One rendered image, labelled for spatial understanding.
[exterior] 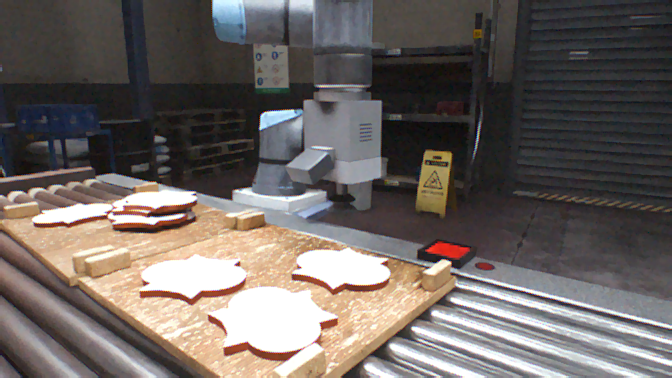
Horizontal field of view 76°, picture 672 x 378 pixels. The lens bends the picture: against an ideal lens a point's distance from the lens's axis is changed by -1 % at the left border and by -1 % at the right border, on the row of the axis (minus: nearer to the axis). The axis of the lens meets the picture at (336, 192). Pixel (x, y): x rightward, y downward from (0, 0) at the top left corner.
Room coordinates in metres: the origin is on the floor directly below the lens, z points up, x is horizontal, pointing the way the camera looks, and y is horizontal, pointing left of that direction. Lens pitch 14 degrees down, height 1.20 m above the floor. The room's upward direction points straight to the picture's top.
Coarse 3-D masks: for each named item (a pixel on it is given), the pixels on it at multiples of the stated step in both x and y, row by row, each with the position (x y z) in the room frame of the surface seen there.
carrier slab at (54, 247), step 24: (216, 216) 0.88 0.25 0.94; (24, 240) 0.73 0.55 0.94; (48, 240) 0.73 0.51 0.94; (72, 240) 0.73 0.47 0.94; (96, 240) 0.73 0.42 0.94; (120, 240) 0.73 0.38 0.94; (144, 240) 0.73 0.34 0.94; (168, 240) 0.73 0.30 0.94; (192, 240) 0.73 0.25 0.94; (48, 264) 0.64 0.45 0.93; (72, 264) 0.62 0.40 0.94
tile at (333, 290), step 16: (304, 256) 0.63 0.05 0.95; (320, 256) 0.63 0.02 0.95; (336, 256) 0.63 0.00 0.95; (352, 256) 0.63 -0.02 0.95; (368, 256) 0.63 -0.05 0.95; (304, 272) 0.57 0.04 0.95; (320, 272) 0.57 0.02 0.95; (336, 272) 0.57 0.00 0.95; (352, 272) 0.57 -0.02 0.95; (368, 272) 0.57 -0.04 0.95; (384, 272) 0.57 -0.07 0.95; (336, 288) 0.52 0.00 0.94; (352, 288) 0.53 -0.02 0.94; (368, 288) 0.53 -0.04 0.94
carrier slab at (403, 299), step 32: (160, 256) 0.65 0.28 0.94; (192, 256) 0.66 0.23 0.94; (224, 256) 0.66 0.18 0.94; (256, 256) 0.66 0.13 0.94; (288, 256) 0.66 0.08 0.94; (384, 256) 0.66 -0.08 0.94; (96, 288) 0.54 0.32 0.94; (128, 288) 0.54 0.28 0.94; (288, 288) 0.54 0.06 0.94; (320, 288) 0.54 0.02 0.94; (384, 288) 0.54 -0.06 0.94; (416, 288) 0.54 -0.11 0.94; (448, 288) 0.56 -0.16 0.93; (128, 320) 0.47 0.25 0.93; (160, 320) 0.46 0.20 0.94; (192, 320) 0.46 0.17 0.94; (352, 320) 0.46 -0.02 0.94; (384, 320) 0.46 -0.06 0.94; (192, 352) 0.39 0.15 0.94; (352, 352) 0.40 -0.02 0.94
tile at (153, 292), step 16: (144, 272) 0.57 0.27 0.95; (160, 272) 0.57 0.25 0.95; (176, 272) 0.57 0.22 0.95; (192, 272) 0.57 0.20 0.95; (208, 272) 0.57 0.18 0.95; (224, 272) 0.57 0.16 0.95; (240, 272) 0.57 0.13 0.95; (144, 288) 0.52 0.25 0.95; (160, 288) 0.52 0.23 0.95; (176, 288) 0.52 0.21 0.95; (192, 288) 0.52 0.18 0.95; (208, 288) 0.52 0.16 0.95; (224, 288) 0.52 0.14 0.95; (240, 288) 0.54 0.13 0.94; (192, 304) 0.49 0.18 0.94
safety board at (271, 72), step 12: (264, 48) 6.53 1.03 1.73; (276, 48) 6.42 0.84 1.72; (264, 60) 6.53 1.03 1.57; (276, 60) 6.43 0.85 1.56; (264, 72) 6.53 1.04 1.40; (276, 72) 6.43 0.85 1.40; (288, 72) 6.33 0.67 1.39; (264, 84) 6.54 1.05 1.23; (276, 84) 6.43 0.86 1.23; (288, 84) 6.33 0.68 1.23
